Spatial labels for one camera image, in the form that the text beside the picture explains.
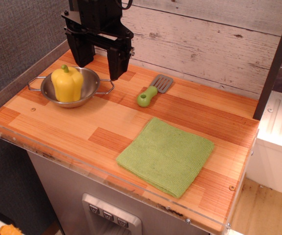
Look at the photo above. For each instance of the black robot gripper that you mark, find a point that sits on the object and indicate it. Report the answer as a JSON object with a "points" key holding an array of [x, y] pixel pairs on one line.
{"points": [[98, 23]]}

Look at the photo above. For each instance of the yellow toy capsicum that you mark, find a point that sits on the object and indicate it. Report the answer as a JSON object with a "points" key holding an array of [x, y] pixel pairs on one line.
{"points": [[67, 82]]}

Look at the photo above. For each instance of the green folded towel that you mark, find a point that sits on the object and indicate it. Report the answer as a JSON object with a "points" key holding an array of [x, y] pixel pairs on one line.
{"points": [[166, 157]]}

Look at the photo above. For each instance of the grey toy fridge cabinet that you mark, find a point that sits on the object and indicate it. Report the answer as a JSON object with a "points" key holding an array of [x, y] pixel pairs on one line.
{"points": [[65, 188]]}

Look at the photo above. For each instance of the silver dispenser panel with buttons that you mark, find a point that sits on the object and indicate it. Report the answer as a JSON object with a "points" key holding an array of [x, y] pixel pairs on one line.
{"points": [[106, 219]]}

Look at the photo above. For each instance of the clear acrylic edge guard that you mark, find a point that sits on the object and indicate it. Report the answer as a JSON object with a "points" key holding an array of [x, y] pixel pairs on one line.
{"points": [[208, 202]]}

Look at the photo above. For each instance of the white toy sink unit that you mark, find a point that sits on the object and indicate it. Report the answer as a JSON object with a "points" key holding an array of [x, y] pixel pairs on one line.
{"points": [[265, 165]]}

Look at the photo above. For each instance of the orange black object bottom left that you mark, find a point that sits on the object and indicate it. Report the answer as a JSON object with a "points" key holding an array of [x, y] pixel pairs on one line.
{"points": [[10, 230]]}

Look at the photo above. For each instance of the steel bowl with handles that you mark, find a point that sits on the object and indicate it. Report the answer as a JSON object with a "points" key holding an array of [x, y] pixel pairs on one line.
{"points": [[90, 87]]}

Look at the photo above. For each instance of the green handled grey spatula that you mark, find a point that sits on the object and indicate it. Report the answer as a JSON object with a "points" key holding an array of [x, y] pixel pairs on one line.
{"points": [[160, 84]]}

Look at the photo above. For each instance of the dark right frame post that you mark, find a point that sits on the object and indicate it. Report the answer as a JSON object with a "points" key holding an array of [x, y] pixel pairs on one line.
{"points": [[269, 82]]}

